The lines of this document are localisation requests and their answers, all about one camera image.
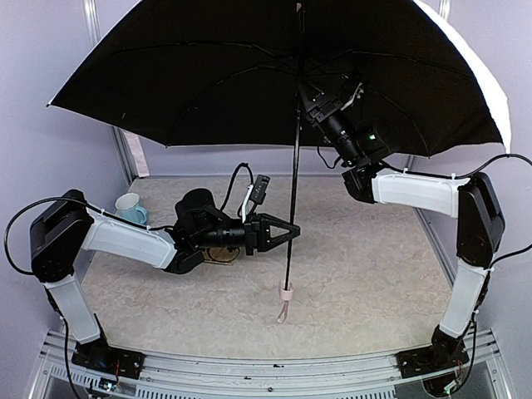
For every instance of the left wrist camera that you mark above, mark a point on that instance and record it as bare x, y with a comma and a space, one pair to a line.
256, 194

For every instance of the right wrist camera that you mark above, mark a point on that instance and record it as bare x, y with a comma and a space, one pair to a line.
352, 89

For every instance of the aluminium front rail base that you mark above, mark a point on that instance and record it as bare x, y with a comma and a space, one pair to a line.
166, 375

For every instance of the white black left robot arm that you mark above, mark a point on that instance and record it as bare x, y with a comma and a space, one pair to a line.
70, 224

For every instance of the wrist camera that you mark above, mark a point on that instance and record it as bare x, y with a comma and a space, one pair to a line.
256, 194
352, 89

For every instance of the pink and black umbrella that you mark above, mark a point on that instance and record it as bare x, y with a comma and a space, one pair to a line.
183, 73

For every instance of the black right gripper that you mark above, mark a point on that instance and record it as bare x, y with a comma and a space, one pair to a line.
321, 108

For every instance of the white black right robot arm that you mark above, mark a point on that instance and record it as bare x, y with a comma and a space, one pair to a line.
470, 200

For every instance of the woven bamboo tray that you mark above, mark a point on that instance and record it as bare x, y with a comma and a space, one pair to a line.
221, 256

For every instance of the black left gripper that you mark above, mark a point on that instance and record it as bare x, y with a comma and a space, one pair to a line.
253, 233

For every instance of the light blue mug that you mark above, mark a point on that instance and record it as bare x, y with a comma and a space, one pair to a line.
128, 207

